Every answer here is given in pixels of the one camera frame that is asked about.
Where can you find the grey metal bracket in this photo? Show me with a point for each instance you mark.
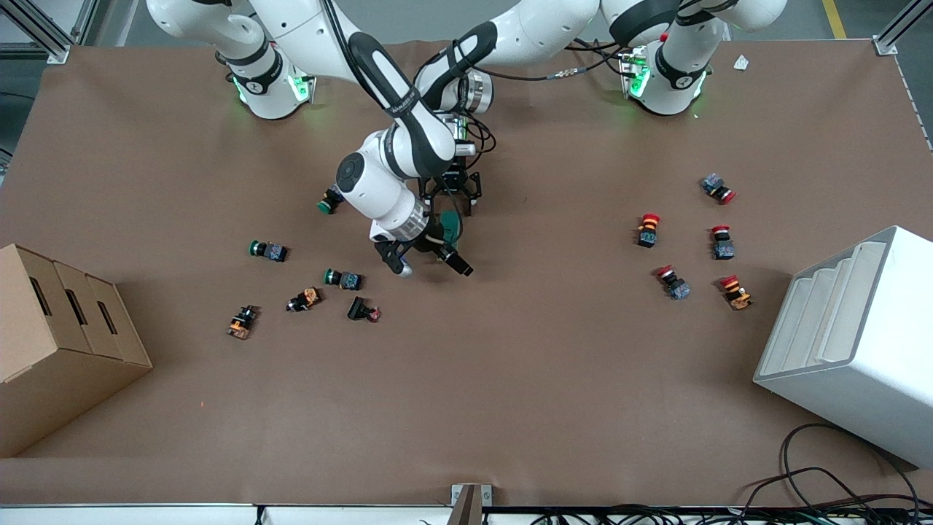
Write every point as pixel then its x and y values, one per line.
pixel 470 503

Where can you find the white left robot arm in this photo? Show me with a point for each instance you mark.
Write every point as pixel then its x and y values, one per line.
pixel 547 22

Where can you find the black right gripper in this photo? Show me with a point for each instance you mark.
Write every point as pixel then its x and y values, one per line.
pixel 426 245

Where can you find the white table edge strip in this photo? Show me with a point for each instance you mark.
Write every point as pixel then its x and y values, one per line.
pixel 146 516

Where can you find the green push button switch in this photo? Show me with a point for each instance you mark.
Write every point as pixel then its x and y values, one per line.
pixel 273 252
pixel 348 280
pixel 326 205

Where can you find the orange black selector switch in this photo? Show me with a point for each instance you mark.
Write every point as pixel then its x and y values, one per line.
pixel 240 324
pixel 307 297

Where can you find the brown cardboard box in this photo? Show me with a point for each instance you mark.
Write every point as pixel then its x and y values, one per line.
pixel 44 379

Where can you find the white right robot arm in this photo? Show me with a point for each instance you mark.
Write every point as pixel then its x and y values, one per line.
pixel 379 189

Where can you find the black switch with red end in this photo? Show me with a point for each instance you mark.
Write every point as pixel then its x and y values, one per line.
pixel 358 309

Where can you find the red button orange body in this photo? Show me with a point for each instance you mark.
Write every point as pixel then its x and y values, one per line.
pixel 647 235
pixel 738 297

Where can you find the white paper scrap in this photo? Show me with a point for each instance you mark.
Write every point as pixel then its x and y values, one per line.
pixel 741 63

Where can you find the aluminium frame profile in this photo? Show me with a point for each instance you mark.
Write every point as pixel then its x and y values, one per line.
pixel 883 45
pixel 55 52

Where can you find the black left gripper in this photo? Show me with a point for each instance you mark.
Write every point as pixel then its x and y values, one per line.
pixel 455 180

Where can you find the red button blue body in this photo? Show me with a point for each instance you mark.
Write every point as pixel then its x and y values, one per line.
pixel 678 288
pixel 723 249
pixel 714 184

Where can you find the white slotted box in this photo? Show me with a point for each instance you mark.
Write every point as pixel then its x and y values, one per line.
pixel 860 386

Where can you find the brown table cover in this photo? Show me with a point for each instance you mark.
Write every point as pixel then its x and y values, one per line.
pixel 510 379

